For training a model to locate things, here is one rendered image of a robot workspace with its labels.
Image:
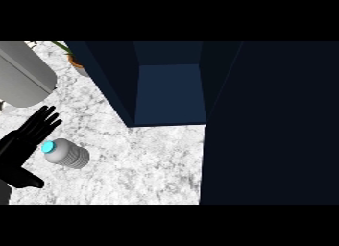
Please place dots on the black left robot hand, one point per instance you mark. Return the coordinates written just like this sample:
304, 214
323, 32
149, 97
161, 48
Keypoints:
17, 144

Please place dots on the clear water bottle, cyan cap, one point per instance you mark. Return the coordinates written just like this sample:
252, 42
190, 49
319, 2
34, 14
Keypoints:
67, 154

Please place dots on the dark blue open cabinet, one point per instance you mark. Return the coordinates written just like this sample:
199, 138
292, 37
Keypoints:
168, 93

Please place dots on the dark blue cabinet door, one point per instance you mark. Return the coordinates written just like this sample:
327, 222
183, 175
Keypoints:
280, 125

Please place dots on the potted plant, orange pot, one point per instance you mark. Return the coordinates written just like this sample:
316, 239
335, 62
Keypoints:
73, 57

